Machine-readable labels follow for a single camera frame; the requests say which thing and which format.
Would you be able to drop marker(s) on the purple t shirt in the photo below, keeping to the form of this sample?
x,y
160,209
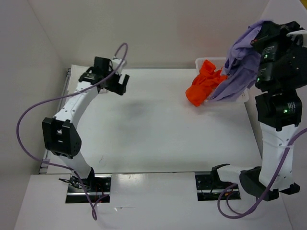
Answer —
x,y
241,67

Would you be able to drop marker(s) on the orange t shirt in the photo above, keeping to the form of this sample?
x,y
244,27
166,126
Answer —
x,y
205,83

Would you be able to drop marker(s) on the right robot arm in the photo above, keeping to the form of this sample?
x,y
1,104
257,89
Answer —
x,y
279,115

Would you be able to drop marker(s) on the white plastic basket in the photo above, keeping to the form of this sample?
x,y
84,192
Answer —
x,y
219,63

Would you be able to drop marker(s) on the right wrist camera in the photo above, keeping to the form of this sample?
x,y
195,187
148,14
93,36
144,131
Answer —
x,y
299,37

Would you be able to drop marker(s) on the aluminium table edge rail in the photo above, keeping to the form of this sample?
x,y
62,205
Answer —
x,y
55,121

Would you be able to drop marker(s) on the white t shirt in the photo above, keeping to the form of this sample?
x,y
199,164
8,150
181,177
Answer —
x,y
76,72

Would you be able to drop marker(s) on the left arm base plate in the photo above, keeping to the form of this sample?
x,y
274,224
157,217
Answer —
x,y
99,192

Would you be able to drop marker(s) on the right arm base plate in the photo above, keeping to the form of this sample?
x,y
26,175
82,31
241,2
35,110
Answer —
x,y
209,190

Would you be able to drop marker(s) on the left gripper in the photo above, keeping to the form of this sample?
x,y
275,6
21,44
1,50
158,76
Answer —
x,y
118,88

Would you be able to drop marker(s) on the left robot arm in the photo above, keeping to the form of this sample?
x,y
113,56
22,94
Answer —
x,y
60,131

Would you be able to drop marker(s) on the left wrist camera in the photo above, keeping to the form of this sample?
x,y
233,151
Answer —
x,y
118,64

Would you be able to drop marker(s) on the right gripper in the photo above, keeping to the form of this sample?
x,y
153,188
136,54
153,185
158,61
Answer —
x,y
275,30

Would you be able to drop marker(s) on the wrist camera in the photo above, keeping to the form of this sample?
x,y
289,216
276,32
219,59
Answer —
x,y
299,37
118,64

